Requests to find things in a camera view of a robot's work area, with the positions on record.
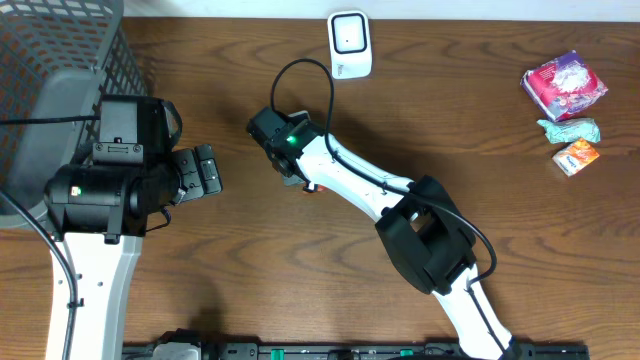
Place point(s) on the orange tissue pack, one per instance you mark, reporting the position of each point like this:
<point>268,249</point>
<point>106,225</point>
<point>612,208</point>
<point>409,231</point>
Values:
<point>575,157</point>

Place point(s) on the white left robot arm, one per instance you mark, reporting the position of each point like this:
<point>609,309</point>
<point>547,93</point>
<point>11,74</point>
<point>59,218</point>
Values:
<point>99,209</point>

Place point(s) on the white barcode scanner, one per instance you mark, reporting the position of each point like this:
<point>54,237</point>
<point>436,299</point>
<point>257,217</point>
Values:
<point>350,45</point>

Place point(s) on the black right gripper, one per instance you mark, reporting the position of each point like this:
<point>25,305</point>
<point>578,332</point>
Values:
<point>297,178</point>

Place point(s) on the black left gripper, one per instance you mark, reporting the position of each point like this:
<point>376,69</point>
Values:
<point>201,171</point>

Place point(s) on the purple red sanitary pad pack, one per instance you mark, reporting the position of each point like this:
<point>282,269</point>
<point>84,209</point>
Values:
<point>563,87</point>

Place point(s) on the grey plastic mesh basket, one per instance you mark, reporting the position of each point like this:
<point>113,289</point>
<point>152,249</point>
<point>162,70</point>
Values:
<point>58,59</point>

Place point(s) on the teal green wipes packet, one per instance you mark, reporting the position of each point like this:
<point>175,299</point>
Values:
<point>569,131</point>

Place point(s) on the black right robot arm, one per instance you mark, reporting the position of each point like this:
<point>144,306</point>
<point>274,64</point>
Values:
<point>426,238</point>

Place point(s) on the red brown snack bar wrapper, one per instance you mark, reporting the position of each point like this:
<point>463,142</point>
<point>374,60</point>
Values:
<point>316,188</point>

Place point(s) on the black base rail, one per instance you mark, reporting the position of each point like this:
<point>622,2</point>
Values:
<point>188,344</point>

